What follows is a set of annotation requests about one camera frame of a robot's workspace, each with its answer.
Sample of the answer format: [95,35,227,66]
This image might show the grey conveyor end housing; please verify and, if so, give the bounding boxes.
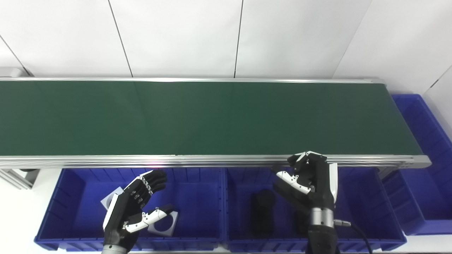
[0,67,33,78]

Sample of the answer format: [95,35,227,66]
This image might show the blue plastic bin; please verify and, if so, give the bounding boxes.
[222,167,407,253]
[383,93,452,236]
[34,168,226,252]

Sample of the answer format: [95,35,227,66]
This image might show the white square part with hole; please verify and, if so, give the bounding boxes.
[101,187,125,211]
[148,210,179,237]

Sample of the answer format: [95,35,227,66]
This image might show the aluminium conveyor leg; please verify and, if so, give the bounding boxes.
[0,169,40,190]
[377,167,399,180]

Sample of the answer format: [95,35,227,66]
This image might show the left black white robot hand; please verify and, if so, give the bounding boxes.
[102,170,177,247]

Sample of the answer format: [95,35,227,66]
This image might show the green conveyor belt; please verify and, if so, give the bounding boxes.
[0,82,423,156]
[0,78,432,170]

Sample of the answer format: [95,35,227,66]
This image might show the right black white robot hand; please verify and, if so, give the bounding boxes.
[272,151,339,210]

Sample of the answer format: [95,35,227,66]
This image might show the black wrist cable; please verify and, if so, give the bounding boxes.
[334,219,373,254]

